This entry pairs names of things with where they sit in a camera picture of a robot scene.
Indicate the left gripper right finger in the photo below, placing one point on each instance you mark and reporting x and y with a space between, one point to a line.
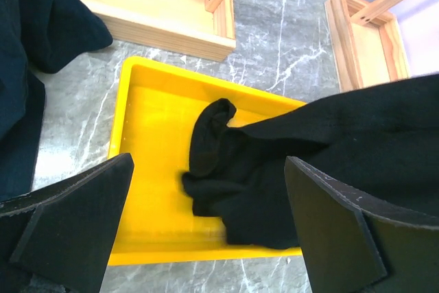
354 242

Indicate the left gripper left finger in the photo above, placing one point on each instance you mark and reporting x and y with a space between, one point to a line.
65 232

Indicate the navy jersey tank top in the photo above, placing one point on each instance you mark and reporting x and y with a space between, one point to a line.
45 35

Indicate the yellow plastic tray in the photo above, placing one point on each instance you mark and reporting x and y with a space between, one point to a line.
156 108

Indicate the right wooden clothes rack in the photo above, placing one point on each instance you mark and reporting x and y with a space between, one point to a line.
367 43

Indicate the wooden clothes rack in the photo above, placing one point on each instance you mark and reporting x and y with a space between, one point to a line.
367 43
200 28

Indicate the left wooden clothes rack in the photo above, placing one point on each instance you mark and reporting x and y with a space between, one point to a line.
200 28

